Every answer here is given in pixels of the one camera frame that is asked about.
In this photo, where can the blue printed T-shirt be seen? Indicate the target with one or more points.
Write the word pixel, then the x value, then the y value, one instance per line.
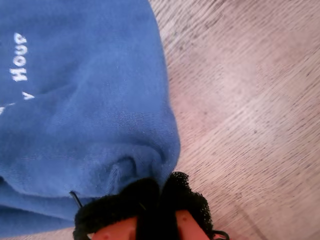
pixel 87 100

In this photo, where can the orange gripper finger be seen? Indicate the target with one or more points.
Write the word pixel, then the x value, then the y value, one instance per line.
pixel 117 212
pixel 182 197

